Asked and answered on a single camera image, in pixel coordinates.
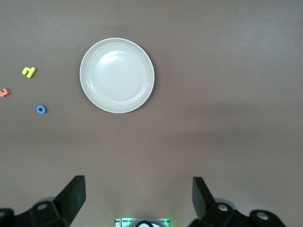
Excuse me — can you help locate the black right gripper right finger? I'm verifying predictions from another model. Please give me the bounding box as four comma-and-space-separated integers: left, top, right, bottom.
190, 176, 287, 227

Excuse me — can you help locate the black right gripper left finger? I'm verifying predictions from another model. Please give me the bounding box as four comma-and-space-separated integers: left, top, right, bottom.
0, 175, 86, 227

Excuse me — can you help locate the yellow foam letter h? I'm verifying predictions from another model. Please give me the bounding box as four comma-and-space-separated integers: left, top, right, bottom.
22, 67, 37, 79

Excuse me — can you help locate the brown table cover sheet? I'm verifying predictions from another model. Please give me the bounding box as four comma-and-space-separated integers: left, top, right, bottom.
0, 0, 303, 227

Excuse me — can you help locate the beige brown plate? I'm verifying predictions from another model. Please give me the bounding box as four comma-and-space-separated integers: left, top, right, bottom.
79, 37, 155, 114

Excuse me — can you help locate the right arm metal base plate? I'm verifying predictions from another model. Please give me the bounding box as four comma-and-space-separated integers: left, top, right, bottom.
115, 217, 171, 227

